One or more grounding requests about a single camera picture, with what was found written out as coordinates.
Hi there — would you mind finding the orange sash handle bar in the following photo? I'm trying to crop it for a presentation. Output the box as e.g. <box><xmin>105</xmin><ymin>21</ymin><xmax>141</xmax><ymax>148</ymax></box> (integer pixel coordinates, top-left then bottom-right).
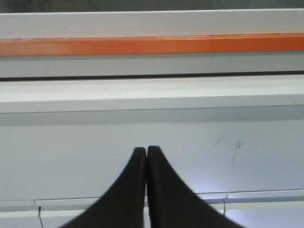
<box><xmin>0</xmin><ymin>33</ymin><xmax>304</xmax><ymax>57</ymax></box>

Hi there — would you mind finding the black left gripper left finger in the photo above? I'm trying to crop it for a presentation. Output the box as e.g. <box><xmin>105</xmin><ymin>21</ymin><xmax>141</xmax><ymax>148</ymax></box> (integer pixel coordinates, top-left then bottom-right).
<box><xmin>62</xmin><ymin>147</ymin><xmax>146</xmax><ymax>228</ymax></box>

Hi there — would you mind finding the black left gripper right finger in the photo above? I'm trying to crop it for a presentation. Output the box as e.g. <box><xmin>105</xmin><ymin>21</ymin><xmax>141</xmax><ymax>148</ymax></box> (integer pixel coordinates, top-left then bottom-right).
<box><xmin>147</xmin><ymin>146</ymin><xmax>240</xmax><ymax>228</ymax></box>

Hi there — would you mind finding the white cabinet front panel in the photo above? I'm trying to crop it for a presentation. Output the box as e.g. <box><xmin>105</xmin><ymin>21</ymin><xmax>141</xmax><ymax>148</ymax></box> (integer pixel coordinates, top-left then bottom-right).
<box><xmin>0</xmin><ymin>74</ymin><xmax>304</xmax><ymax>228</ymax></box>

